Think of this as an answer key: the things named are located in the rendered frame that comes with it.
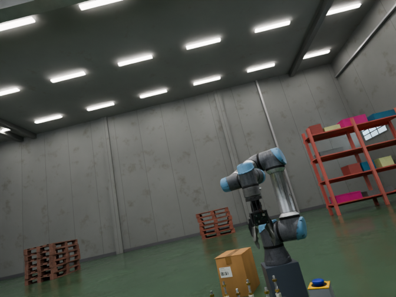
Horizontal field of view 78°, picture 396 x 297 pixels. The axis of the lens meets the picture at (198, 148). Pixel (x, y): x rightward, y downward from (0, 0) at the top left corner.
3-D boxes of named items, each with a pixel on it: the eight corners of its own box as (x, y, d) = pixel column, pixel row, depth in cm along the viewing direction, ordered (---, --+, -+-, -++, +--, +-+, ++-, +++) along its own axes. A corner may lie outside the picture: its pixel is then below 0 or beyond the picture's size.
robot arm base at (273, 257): (263, 262, 149) (258, 245, 152) (287, 257, 149) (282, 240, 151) (267, 267, 134) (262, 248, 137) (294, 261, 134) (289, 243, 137)
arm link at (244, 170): (255, 161, 114) (248, 160, 107) (262, 185, 111) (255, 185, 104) (240, 166, 118) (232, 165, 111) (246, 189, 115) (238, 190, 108)
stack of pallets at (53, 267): (54, 279, 618) (52, 243, 642) (23, 286, 622) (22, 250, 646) (82, 269, 739) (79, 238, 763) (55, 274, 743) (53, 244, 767)
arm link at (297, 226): (285, 241, 146) (261, 154, 163) (312, 237, 138) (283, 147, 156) (279, 244, 136) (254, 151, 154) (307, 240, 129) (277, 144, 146)
